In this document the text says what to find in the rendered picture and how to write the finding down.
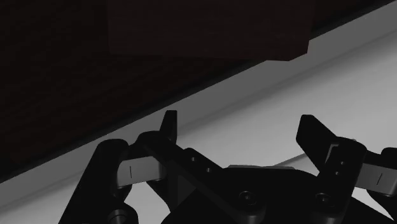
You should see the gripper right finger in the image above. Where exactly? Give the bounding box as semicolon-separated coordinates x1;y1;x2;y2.
295;114;397;224

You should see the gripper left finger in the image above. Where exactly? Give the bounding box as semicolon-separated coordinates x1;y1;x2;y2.
58;109;267;224

